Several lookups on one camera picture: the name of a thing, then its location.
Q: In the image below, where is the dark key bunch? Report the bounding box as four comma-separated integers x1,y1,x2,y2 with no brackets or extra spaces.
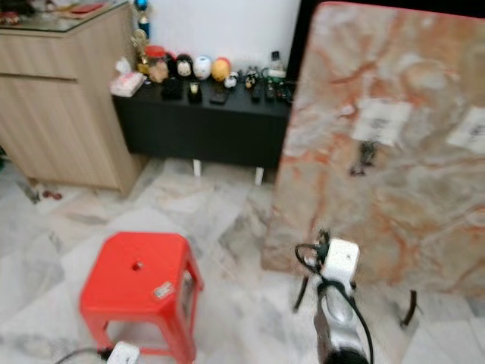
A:
350,140,380,177

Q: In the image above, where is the marble pattern folding table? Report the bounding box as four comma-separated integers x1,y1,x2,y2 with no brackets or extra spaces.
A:
261,2,485,298

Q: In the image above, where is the silver key bunch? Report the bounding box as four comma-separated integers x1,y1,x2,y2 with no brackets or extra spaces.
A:
153,281,177,300

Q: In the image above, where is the black low console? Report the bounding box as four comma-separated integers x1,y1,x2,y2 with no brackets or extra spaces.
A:
112,74,296,169

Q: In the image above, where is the black and white figure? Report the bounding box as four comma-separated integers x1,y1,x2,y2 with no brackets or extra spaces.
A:
242,67,262,90

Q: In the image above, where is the red plastic stool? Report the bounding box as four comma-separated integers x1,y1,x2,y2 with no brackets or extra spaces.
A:
80,231,204,364

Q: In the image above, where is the yellow round plush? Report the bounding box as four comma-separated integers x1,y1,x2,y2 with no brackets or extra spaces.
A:
211,57,232,83

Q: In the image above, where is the white round plush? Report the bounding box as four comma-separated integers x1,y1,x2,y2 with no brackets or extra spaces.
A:
193,55,213,81

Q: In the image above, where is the black box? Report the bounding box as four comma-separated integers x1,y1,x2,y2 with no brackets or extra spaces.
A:
161,77,184,101

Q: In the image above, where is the black mouse plush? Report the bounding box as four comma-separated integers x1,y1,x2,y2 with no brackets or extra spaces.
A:
174,53,195,79

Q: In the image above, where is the light wood cabinet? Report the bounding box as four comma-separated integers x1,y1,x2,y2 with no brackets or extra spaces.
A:
0,4,149,194

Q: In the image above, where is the pink tissue pack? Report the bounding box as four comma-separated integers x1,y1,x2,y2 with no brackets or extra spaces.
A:
110,59,146,98

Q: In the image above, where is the small gold trophy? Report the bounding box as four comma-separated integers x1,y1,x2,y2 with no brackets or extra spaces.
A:
130,30,149,73

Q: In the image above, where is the blue globe trophy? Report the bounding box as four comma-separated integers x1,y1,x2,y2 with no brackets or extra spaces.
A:
133,0,151,37

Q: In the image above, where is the red booklet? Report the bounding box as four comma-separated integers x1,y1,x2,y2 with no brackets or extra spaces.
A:
72,4,108,16

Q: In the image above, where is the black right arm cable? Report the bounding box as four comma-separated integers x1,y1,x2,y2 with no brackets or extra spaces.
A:
296,230,376,364

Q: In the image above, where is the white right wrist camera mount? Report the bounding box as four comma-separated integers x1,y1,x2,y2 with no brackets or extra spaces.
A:
320,237,361,285

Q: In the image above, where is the clear adhesive wall hook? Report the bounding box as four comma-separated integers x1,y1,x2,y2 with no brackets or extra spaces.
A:
446,106,485,155
352,97,414,146

